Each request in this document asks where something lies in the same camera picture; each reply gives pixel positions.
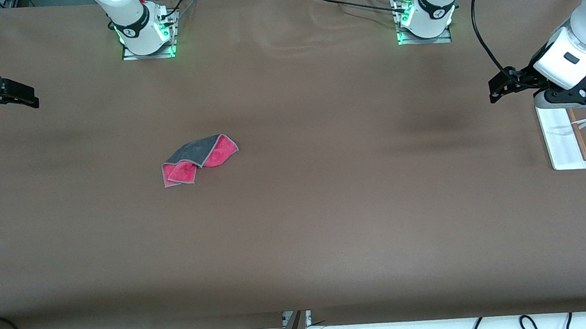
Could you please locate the wooden rack rod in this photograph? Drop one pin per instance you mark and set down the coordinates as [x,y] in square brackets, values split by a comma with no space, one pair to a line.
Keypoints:
[579,136]

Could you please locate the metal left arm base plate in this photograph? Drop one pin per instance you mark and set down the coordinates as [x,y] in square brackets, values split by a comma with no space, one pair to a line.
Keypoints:
[440,39]

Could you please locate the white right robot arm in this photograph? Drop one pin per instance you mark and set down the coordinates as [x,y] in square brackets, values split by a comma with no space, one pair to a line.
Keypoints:
[129,15]

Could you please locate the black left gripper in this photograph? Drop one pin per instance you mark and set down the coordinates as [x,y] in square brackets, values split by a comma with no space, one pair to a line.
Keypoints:
[532,73]

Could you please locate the pink and grey towel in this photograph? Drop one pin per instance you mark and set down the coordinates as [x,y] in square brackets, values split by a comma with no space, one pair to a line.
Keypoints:
[219,152]

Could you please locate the white rack base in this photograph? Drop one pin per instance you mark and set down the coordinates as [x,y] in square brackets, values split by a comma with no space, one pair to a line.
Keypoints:
[557,133]

